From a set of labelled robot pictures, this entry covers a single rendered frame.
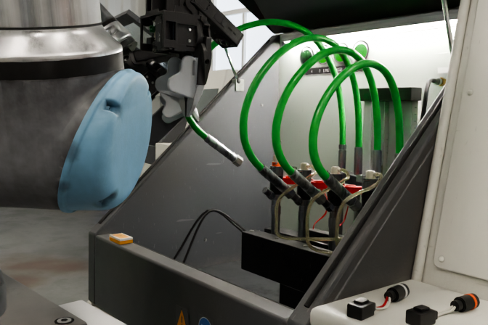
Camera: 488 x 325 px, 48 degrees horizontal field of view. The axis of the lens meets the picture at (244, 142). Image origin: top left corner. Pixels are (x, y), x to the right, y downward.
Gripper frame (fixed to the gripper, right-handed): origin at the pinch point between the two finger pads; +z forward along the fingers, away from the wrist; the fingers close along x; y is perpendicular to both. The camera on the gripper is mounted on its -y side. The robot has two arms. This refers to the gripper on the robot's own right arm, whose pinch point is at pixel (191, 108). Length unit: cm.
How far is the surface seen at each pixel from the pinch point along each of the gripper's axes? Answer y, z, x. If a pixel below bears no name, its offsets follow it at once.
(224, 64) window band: -382, -62, -509
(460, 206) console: -27.9, 13.5, 29.4
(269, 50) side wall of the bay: -53, -17, -43
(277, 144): -13.9, 5.5, 4.6
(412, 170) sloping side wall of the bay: -25.3, 8.7, 22.8
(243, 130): -13.2, 3.5, -3.4
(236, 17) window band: -384, -120, -487
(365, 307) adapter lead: -5.5, 23.6, 30.5
